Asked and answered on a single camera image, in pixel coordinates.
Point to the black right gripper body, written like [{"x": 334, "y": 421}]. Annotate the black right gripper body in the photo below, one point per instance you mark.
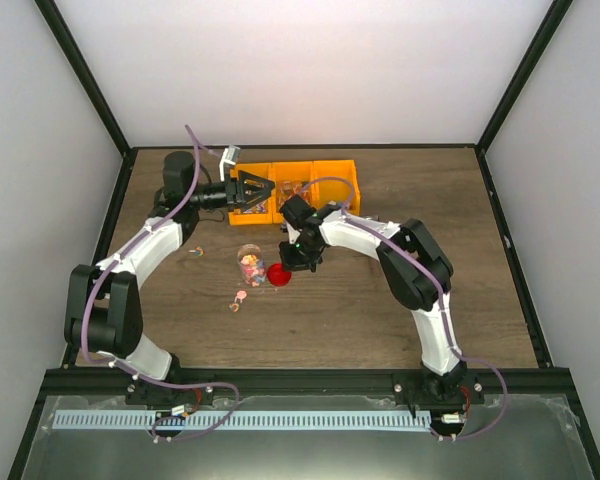
[{"x": 302, "y": 257}]

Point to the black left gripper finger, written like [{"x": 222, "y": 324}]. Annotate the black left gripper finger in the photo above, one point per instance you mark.
[
  {"x": 253, "y": 181},
  {"x": 256, "y": 203}
]

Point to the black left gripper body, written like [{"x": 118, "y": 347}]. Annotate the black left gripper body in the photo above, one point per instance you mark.
[{"x": 232, "y": 193}]

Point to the orange candy bin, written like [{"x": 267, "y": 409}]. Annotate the orange candy bin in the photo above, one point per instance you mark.
[
  {"x": 336, "y": 190},
  {"x": 290, "y": 178},
  {"x": 237, "y": 219}
]

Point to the red jar lid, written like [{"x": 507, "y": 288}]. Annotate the red jar lid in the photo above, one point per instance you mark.
[{"x": 278, "y": 275}]

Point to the clear plastic jar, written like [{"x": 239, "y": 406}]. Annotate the clear plastic jar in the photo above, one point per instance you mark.
[{"x": 251, "y": 264}]

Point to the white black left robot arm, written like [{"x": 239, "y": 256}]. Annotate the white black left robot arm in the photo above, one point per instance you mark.
[{"x": 103, "y": 312}]

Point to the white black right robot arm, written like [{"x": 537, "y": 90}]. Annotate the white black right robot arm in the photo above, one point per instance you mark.
[{"x": 416, "y": 270}]

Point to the rainbow lollipop on table left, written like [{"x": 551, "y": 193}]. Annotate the rainbow lollipop on table left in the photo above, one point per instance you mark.
[{"x": 197, "y": 250}]

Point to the pink lollipop on table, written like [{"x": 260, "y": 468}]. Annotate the pink lollipop on table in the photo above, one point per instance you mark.
[{"x": 241, "y": 296}]

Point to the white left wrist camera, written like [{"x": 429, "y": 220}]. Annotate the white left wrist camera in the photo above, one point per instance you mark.
[{"x": 228, "y": 159}]

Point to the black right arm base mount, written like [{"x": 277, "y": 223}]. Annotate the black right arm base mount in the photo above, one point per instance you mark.
[{"x": 424, "y": 389}]

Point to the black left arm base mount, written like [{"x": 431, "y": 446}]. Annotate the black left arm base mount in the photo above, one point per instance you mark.
[{"x": 164, "y": 393}]

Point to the light blue slotted cable duct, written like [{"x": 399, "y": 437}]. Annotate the light blue slotted cable duct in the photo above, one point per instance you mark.
[{"x": 390, "y": 421}]

